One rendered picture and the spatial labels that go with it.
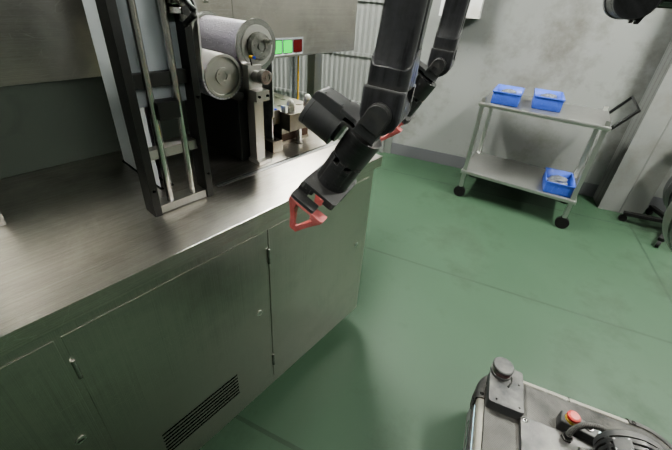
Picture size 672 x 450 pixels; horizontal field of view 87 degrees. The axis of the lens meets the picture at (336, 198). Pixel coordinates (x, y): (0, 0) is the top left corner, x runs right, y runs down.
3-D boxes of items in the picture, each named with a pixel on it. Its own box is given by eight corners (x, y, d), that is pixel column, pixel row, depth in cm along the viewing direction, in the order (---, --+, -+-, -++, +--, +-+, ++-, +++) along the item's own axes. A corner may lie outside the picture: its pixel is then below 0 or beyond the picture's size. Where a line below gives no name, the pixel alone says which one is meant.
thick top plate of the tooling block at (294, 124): (290, 132, 123) (289, 115, 120) (223, 105, 145) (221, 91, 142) (321, 122, 134) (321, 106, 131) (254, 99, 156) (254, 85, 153)
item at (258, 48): (246, 49, 100) (259, 26, 100) (242, 48, 101) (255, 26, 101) (262, 65, 106) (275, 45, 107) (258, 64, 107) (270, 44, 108)
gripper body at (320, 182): (298, 187, 57) (320, 155, 52) (325, 164, 65) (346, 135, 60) (329, 213, 56) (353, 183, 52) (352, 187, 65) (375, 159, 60)
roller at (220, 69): (207, 101, 99) (202, 55, 93) (163, 83, 113) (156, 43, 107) (243, 94, 107) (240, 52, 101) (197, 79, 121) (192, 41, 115)
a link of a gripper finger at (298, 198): (270, 222, 60) (295, 187, 54) (291, 203, 66) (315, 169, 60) (301, 248, 60) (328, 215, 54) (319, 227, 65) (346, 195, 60)
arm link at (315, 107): (394, 116, 46) (409, 101, 53) (325, 59, 46) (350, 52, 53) (346, 177, 53) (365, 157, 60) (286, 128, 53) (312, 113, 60)
